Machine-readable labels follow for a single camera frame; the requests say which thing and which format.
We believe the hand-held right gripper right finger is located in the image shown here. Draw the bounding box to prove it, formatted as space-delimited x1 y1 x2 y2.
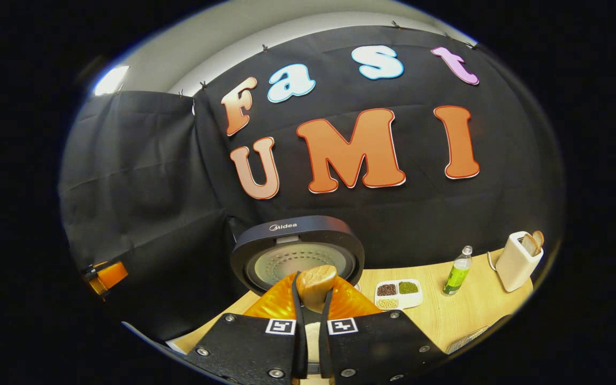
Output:
319 275 445 383

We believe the wooden spoon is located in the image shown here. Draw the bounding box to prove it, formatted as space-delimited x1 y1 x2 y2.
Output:
296 265 338 314

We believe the black silver rice cooker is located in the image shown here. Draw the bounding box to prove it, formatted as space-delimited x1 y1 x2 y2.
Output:
229 215 366 295

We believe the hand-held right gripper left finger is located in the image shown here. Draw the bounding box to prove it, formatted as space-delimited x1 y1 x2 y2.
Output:
182 271 309 383

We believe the row of black cloth clips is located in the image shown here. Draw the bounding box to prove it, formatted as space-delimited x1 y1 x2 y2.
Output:
117 20 474 98

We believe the white divided grain dish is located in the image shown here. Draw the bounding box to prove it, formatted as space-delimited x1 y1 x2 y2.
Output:
374 279 424 311

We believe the metal wire chopstick holder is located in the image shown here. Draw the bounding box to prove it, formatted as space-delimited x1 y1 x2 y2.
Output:
447 326 490 355

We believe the white toaster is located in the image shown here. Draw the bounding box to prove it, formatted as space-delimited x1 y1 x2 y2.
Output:
495 231 545 293

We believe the green label drink bottle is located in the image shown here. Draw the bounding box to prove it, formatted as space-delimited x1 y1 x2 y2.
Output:
443 245 473 296

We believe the long ceiling light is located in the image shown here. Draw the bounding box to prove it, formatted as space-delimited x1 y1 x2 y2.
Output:
94 65 129 97

